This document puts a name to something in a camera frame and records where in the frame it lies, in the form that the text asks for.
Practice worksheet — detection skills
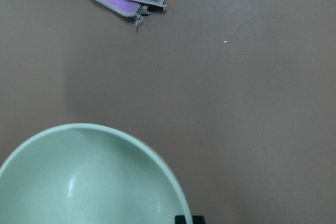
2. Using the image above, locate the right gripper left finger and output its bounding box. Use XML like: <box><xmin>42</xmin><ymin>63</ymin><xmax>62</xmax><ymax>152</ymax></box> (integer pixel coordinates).
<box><xmin>174</xmin><ymin>215</ymin><xmax>186</xmax><ymax>224</ymax></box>

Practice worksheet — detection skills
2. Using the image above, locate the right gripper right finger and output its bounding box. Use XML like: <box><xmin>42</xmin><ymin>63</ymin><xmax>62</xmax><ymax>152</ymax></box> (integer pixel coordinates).
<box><xmin>192</xmin><ymin>215</ymin><xmax>205</xmax><ymax>224</ymax></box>

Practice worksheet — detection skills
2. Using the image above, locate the green bowl robot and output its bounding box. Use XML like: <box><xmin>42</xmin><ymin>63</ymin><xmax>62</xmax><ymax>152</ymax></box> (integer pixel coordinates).
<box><xmin>1</xmin><ymin>124</ymin><xmax>192</xmax><ymax>223</ymax></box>

